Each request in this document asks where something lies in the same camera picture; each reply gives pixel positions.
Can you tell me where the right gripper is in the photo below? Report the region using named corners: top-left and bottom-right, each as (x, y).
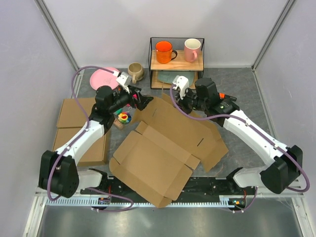
top-left (174, 86), bottom-right (208, 116)

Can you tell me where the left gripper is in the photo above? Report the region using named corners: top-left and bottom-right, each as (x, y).
top-left (108, 85), bottom-right (153, 114)

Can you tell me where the brown cardboard box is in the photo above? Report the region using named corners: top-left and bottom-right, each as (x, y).
top-left (109, 95), bottom-right (228, 208)

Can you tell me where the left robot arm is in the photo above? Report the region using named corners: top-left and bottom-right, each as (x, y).
top-left (39, 85), bottom-right (153, 200)

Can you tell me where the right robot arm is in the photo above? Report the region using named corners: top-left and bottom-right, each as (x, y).
top-left (170, 76), bottom-right (310, 195)

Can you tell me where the folded flat cardboard box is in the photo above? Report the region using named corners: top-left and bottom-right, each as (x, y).
top-left (52, 97), bottom-right (111, 166)

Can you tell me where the sunflower toy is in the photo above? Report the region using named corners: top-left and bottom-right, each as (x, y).
top-left (118, 112), bottom-right (131, 124)

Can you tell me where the beige ceramic mug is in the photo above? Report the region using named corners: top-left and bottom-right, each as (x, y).
top-left (128, 62), bottom-right (145, 84)

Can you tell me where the green ceramic tray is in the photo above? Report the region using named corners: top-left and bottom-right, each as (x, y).
top-left (157, 71), bottom-right (196, 85)

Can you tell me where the orange highlighter marker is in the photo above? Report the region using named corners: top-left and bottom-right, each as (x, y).
top-left (219, 93), bottom-right (237, 102)

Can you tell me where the pink plastic plate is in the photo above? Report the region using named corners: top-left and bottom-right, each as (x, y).
top-left (89, 67), bottom-right (120, 90)

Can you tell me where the orange enamel mug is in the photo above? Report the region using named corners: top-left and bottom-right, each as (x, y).
top-left (155, 40), bottom-right (178, 64)

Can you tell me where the pink ceramic mug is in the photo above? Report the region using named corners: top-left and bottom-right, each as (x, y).
top-left (184, 38), bottom-right (201, 63)

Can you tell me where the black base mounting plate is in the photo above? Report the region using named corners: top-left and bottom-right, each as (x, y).
top-left (95, 176), bottom-right (255, 199)

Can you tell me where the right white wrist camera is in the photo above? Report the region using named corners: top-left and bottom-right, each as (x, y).
top-left (172, 76), bottom-right (190, 100)

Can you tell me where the black wire shelf rack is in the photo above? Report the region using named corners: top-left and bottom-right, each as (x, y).
top-left (148, 37), bottom-right (205, 89)

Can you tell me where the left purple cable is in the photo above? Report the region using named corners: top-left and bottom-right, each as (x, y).
top-left (46, 65), bottom-right (121, 201)

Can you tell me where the purple cable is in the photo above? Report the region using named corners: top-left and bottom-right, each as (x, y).
top-left (169, 83), bottom-right (311, 192)
top-left (46, 65), bottom-right (121, 201)

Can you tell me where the grey slotted cable duct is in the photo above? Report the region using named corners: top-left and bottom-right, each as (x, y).
top-left (46, 195), bottom-right (247, 207)

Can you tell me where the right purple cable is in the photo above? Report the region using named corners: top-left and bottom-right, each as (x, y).
top-left (169, 83), bottom-right (311, 192)

